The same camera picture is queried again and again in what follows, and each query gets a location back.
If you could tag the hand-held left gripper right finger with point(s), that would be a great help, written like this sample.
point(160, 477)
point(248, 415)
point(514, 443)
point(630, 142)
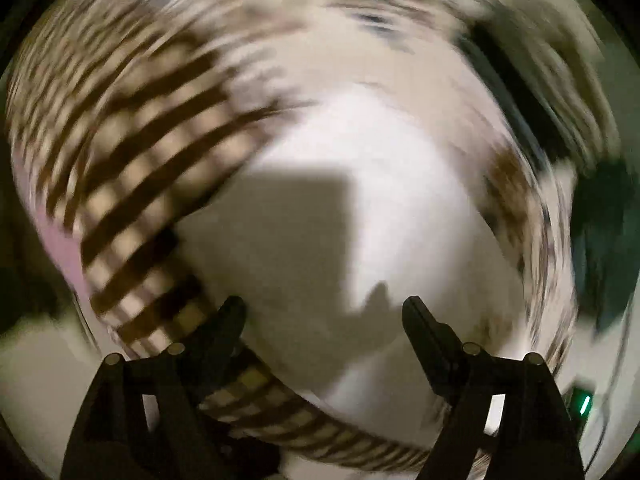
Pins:
point(422, 325)

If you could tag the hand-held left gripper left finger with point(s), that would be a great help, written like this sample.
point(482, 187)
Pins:
point(227, 325)

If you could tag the white pants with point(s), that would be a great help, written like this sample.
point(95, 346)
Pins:
point(375, 185)

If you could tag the dark device with green light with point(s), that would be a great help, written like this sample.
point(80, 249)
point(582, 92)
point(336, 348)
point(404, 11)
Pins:
point(582, 405)

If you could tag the pink mattress pad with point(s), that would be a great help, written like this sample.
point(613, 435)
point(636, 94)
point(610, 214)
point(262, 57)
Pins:
point(55, 240)

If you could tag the dark green plush blanket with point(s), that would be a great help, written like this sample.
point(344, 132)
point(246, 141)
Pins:
point(605, 240)

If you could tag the floral checked bed sheet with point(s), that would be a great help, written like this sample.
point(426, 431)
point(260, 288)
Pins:
point(150, 110)

